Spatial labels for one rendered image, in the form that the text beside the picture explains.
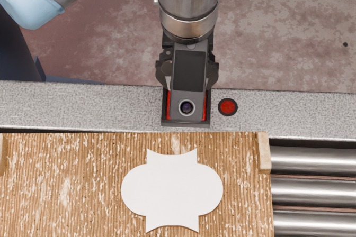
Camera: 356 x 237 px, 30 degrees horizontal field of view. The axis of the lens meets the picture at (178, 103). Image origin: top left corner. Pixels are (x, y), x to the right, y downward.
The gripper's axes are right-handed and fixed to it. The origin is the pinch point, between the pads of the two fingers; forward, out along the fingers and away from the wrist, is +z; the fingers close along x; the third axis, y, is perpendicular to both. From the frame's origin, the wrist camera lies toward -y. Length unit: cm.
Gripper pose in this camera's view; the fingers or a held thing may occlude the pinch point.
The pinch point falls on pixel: (186, 97)
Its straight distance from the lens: 102.2
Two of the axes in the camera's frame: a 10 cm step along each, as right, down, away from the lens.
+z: 0.1, 4.2, 9.1
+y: 0.4, -9.1, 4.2
